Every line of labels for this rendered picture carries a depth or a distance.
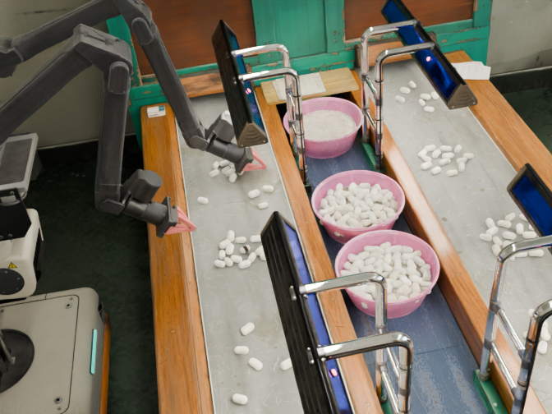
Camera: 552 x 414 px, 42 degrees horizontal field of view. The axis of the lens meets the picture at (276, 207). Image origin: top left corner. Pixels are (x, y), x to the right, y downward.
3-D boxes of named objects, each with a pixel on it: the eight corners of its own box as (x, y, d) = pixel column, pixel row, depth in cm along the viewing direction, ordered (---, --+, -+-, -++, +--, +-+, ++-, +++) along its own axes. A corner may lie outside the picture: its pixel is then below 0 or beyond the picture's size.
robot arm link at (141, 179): (96, 186, 179) (97, 208, 173) (117, 153, 173) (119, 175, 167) (139, 200, 185) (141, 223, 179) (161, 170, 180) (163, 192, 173)
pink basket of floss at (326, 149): (334, 173, 230) (333, 149, 224) (269, 149, 243) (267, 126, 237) (378, 132, 245) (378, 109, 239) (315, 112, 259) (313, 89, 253)
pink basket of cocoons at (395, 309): (351, 338, 178) (349, 312, 172) (326, 264, 198) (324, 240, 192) (453, 316, 180) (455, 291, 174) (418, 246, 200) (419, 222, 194)
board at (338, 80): (267, 106, 248) (267, 103, 247) (260, 85, 260) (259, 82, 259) (359, 89, 251) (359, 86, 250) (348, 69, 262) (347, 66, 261)
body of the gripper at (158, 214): (172, 197, 186) (148, 186, 183) (175, 222, 179) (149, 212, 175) (160, 214, 189) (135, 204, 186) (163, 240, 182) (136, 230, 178)
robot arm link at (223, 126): (186, 129, 215) (186, 143, 208) (205, 99, 210) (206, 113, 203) (221, 145, 220) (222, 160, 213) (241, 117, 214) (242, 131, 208)
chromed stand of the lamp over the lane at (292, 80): (252, 206, 221) (232, 80, 192) (242, 169, 236) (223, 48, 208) (311, 195, 222) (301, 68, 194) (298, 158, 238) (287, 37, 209)
